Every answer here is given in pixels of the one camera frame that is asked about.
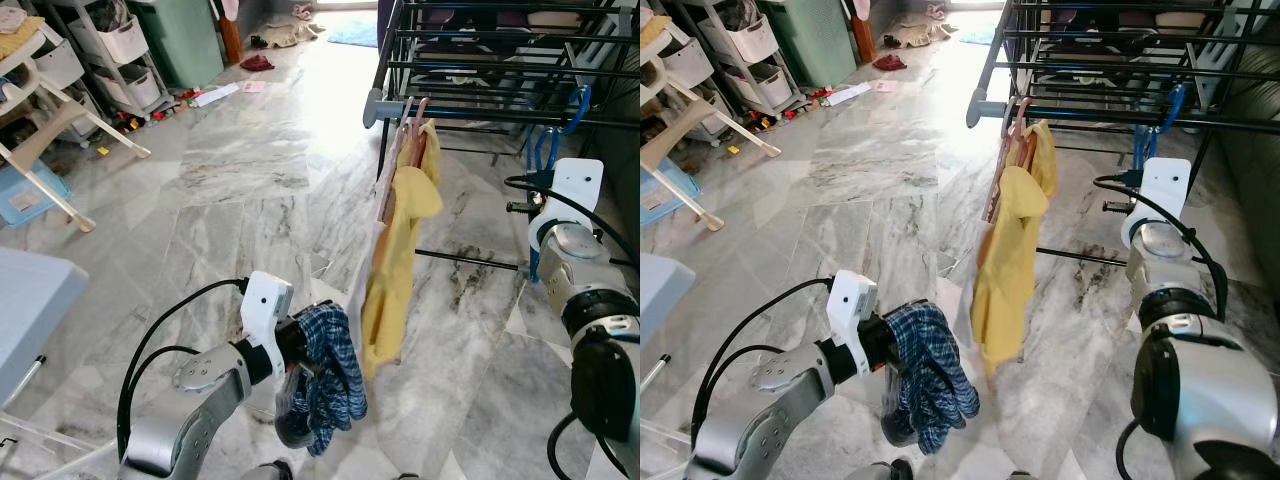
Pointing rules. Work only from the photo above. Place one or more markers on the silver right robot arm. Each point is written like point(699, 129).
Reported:
point(590, 290)
point(1170, 270)

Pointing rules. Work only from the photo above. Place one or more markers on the light blue storage box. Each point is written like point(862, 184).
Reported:
point(30, 195)
point(660, 195)

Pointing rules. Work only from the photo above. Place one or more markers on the blue floor mat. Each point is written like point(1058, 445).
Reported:
point(980, 35)
point(355, 35)

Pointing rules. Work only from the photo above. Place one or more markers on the yellow cushion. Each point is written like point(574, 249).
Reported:
point(652, 30)
point(15, 42)

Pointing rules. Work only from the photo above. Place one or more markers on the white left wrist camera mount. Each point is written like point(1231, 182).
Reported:
point(850, 305)
point(265, 305)

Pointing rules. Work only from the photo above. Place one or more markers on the blue plaid shirt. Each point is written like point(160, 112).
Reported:
point(335, 390)
point(940, 390)

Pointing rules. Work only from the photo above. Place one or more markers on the reddish plastic hanger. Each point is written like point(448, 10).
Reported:
point(424, 140)
point(1030, 140)

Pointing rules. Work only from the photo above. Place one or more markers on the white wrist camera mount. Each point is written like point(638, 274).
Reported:
point(1165, 185)
point(850, 305)
point(265, 305)
point(575, 185)

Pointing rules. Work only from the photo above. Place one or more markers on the black clothes drying rack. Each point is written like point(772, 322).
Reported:
point(378, 108)
point(980, 108)

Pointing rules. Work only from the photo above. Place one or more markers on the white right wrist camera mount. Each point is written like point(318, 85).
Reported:
point(575, 185)
point(1165, 185)

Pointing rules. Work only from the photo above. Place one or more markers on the pink plastic hanger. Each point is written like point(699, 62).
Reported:
point(1005, 125)
point(404, 125)

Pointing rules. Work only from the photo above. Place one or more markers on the dark green sofa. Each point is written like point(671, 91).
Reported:
point(625, 150)
point(1260, 170)

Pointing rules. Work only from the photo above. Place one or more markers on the white drawer cart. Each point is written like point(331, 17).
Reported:
point(750, 45)
point(120, 45)

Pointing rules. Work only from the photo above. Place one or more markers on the light blue folding table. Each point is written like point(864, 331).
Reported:
point(660, 300)
point(30, 310)

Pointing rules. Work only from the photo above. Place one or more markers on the yellow polo shirt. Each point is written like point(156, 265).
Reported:
point(395, 280)
point(1005, 280)

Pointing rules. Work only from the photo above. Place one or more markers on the blue plastic hanger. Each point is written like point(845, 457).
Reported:
point(583, 105)
point(1178, 105)

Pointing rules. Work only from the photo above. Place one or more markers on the white baby high chair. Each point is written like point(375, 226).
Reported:
point(690, 135)
point(60, 120)

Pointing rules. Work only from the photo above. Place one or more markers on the dark robot foot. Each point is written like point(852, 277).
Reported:
point(890, 470)
point(265, 470)

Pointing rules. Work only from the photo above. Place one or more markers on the white paper sheet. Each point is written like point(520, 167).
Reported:
point(848, 93)
point(215, 95)

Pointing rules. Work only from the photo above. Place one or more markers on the red cloth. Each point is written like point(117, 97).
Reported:
point(257, 63)
point(888, 62)

